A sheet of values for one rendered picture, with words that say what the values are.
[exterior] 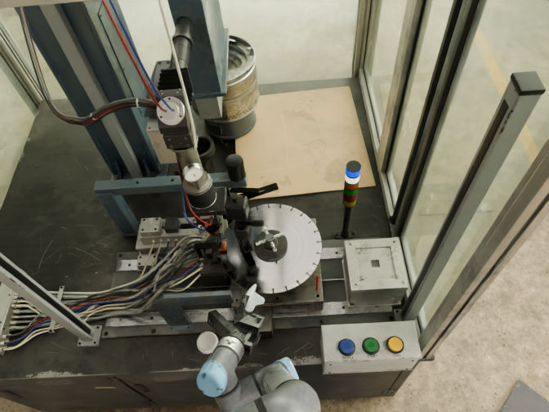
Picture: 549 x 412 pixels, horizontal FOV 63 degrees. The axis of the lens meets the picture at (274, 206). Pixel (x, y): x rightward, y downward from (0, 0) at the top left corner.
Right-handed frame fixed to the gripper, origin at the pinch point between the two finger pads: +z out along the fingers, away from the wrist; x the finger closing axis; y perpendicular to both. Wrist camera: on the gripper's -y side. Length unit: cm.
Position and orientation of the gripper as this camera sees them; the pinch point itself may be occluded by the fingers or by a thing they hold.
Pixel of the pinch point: (251, 302)
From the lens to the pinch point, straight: 144.2
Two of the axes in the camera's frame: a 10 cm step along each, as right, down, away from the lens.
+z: 3.1, -3.7, 8.8
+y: 9.4, 2.6, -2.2
